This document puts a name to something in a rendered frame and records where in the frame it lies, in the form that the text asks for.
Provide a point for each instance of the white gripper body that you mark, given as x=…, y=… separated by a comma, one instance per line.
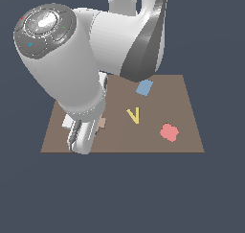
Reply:
x=86, y=136

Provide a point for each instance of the tan small block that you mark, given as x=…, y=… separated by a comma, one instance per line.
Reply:
x=101, y=123

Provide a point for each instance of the pink blob-shaped piece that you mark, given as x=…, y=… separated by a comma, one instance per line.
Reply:
x=169, y=132

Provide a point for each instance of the brown board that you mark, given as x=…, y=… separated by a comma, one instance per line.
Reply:
x=153, y=115

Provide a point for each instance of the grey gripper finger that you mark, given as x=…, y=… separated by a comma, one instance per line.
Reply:
x=74, y=134

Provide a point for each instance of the blue square block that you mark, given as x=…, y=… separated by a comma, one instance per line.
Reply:
x=144, y=87

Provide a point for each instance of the yellow V-shaped piece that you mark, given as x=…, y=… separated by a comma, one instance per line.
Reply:
x=135, y=116

